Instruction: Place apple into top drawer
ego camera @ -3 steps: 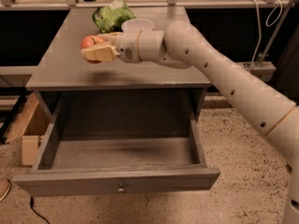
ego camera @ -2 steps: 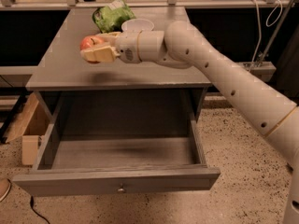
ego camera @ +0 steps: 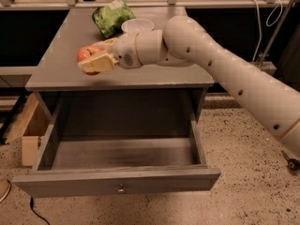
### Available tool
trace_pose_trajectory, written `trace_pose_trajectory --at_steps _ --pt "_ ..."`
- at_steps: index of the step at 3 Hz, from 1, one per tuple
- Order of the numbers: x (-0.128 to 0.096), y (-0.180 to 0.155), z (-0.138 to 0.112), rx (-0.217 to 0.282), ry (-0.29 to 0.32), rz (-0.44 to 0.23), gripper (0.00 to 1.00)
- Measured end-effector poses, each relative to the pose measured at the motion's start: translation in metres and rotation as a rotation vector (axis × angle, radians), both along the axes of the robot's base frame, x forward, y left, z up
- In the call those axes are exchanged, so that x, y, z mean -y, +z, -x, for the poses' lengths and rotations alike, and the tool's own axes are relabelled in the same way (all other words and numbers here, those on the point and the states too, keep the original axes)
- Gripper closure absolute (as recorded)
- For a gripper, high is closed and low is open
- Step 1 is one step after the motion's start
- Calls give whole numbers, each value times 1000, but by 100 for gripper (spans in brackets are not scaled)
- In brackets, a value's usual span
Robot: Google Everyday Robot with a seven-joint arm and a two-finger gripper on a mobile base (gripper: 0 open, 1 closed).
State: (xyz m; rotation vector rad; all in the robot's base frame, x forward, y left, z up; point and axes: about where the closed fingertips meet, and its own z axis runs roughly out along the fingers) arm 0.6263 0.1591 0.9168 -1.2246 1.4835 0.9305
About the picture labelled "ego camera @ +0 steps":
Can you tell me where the green chip bag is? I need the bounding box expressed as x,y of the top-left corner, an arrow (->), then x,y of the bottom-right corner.
92,0 -> 135,38

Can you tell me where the round floor object at left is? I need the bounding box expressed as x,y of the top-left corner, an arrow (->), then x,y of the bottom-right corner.
0,179 -> 11,203

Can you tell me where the grey wooden cabinet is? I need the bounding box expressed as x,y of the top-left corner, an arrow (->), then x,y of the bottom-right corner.
26,8 -> 213,138

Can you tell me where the black cable on floor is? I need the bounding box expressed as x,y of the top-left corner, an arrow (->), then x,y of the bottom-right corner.
28,196 -> 51,225

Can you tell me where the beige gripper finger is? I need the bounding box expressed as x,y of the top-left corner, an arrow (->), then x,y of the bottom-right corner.
93,37 -> 116,53
78,52 -> 118,73

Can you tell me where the open grey top drawer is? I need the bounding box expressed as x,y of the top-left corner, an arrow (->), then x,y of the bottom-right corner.
13,90 -> 220,198

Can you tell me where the white ceramic bowl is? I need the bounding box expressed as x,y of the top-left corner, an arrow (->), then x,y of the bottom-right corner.
121,19 -> 154,34

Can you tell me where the white cable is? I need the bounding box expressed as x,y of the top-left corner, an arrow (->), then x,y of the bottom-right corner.
250,0 -> 284,64

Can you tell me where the wooden box on floor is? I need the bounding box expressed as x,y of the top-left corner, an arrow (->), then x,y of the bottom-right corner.
5,94 -> 49,167

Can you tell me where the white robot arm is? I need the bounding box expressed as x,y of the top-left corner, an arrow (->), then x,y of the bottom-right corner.
78,16 -> 300,158

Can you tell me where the red apple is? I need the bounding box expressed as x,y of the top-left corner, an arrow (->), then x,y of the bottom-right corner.
77,45 -> 101,75

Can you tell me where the black caster wheel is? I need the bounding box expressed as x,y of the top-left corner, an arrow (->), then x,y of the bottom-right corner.
282,152 -> 300,172

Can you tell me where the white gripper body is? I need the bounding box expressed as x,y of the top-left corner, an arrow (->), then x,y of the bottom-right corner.
112,30 -> 166,69

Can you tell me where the round metal drawer knob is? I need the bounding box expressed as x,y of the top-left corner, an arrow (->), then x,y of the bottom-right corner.
117,184 -> 126,194

